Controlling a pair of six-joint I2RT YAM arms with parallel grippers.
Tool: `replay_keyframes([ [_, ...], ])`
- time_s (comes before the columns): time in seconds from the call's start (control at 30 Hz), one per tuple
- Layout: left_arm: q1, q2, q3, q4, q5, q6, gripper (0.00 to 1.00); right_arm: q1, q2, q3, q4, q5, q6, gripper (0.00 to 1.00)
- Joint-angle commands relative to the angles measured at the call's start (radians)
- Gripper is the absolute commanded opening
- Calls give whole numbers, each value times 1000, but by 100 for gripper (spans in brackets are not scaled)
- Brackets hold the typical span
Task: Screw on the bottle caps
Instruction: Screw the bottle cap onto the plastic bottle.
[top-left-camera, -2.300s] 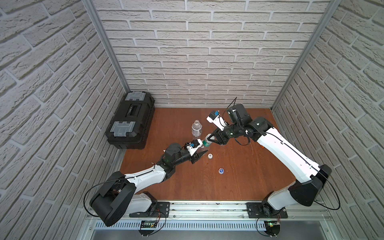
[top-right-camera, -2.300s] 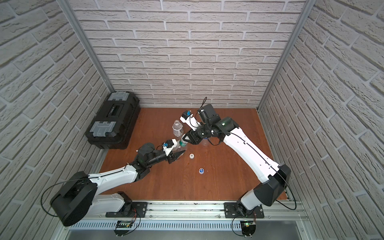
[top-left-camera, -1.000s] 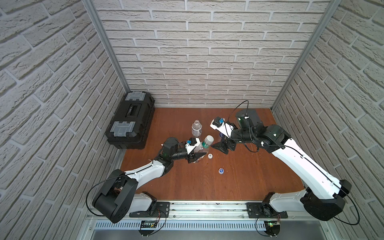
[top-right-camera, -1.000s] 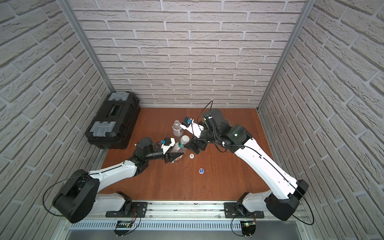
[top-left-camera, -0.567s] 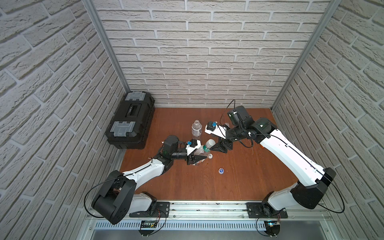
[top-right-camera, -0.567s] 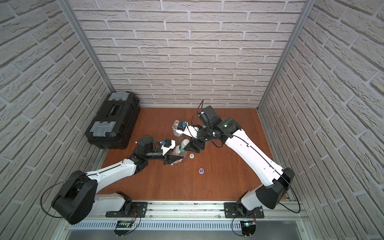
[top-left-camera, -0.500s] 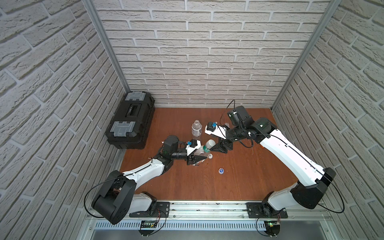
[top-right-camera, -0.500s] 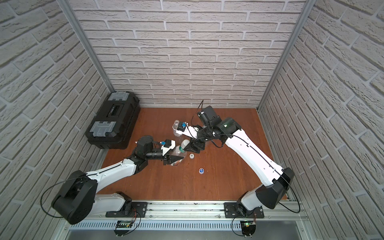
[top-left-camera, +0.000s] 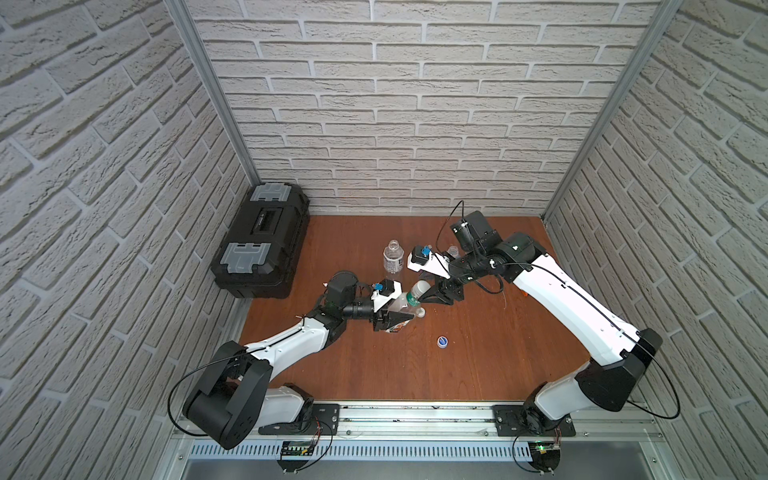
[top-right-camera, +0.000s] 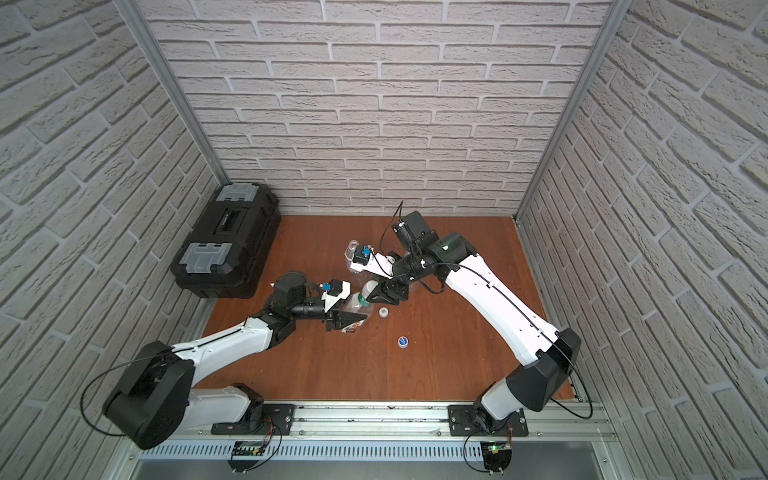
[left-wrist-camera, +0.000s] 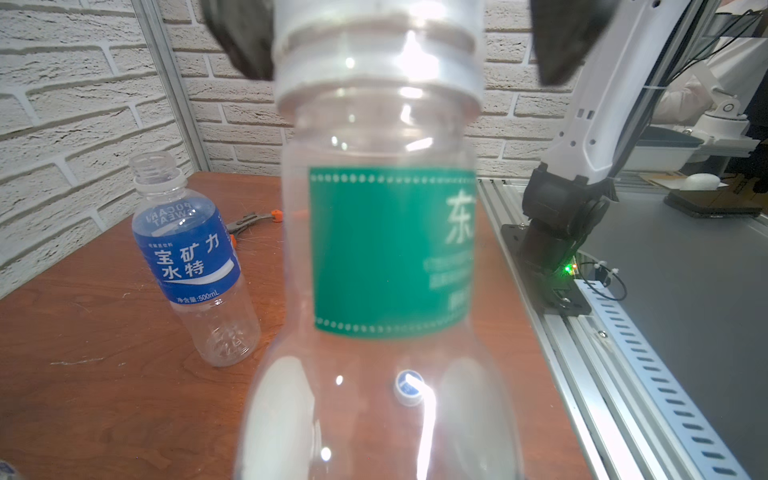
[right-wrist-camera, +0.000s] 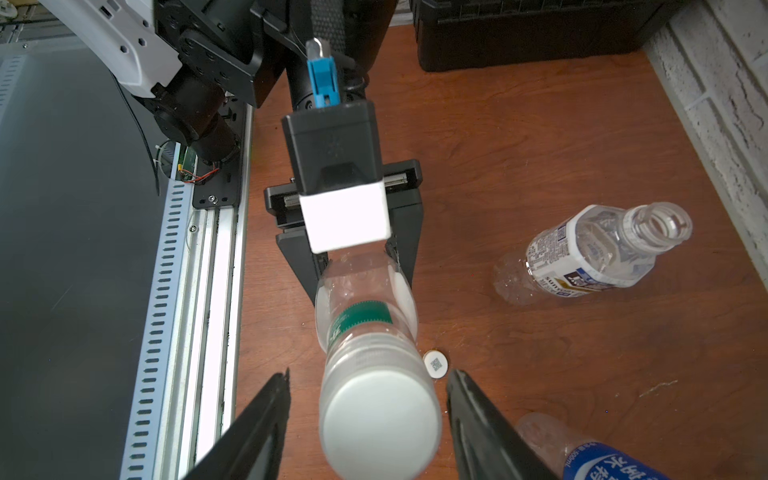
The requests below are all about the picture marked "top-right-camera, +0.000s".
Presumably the left controller circuit board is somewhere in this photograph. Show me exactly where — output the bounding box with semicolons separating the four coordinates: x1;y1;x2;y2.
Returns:
228;441;268;473

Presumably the right corner aluminium profile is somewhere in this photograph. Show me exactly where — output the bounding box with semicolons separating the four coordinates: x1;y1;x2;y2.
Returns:
514;0;632;226

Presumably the clear labelled standing bottle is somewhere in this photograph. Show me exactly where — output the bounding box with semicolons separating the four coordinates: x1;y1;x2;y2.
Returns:
344;240;370;292

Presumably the right controller circuit board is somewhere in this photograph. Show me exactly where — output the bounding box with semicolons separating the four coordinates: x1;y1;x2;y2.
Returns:
480;442;512;475

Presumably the black mounting plate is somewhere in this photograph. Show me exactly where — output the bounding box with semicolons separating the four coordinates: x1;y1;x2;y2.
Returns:
447;404;529;438
211;383;296;436

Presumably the controller circuit board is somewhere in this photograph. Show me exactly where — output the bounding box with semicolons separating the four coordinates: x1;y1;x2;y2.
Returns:
228;441;268;473
480;442;512;475

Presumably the left corner aluminium profile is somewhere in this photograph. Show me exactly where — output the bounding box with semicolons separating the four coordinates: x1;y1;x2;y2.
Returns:
114;0;231;185

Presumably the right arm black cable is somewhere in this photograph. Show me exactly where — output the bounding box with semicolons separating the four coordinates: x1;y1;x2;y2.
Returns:
431;263;595;421

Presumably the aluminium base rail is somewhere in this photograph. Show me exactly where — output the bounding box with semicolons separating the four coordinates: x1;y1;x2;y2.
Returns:
137;401;617;461

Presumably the black plastic toolbox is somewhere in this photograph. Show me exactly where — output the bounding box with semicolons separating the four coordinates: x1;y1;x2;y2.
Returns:
170;182;281;299

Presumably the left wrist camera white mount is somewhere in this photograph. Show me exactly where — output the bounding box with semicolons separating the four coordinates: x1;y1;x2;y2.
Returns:
320;279;351;312

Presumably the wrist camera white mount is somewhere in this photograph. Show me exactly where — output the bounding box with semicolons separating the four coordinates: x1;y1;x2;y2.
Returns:
353;245;394;278
320;279;351;312

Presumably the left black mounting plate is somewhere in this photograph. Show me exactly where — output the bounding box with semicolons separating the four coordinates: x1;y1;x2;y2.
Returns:
211;383;296;436

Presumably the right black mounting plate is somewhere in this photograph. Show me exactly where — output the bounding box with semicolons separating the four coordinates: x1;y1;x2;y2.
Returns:
447;404;529;438

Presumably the grey white bottle cap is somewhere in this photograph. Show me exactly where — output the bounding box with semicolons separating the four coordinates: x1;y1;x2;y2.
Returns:
359;280;379;303

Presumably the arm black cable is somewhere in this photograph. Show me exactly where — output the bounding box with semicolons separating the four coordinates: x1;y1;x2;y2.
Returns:
79;335;253;438
431;263;595;421

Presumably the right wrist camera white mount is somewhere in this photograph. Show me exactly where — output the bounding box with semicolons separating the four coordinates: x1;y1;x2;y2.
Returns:
353;245;394;278

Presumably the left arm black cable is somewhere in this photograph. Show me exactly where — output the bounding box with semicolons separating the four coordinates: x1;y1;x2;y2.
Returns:
79;335;253;438

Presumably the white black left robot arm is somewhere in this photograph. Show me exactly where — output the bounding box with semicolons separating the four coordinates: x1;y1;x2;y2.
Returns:
102;272;368;450

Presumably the corner aluminium profile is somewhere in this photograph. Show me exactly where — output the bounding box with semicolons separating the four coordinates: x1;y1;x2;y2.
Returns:
514;0;632;226
114;0;231;185

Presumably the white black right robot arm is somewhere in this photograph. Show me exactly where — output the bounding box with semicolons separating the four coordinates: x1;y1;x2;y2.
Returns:
352;232;581;433

